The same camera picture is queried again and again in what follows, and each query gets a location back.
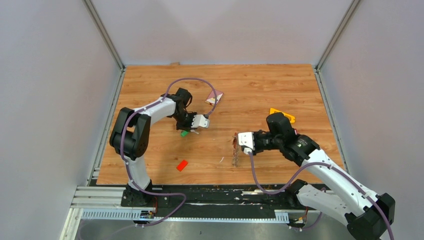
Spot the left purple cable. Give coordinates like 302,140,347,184
119,77,219,196

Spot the white slotted cable duct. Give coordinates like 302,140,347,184
80,208,290,223

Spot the yellow triangular bracket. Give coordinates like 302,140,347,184
269,107,296,124

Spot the green tag key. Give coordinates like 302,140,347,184
180,129,200,137

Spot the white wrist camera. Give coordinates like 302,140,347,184
191,114,210,129
236,132,255,155

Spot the metal key organizer red handle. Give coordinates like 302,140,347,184
232,132,239,168

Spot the playing card box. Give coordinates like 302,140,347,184
205,89,224,106

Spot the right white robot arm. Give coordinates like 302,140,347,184
237,112,396,240

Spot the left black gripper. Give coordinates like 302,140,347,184
172,110,199,133

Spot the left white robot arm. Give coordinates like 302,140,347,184
109,88,196,207

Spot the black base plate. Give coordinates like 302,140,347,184
120,184,311,219

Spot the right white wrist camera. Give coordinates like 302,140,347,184
236,132,255,155

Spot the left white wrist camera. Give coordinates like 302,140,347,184
191,114,210,129

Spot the small orange block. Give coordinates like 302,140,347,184
176,159,188,172

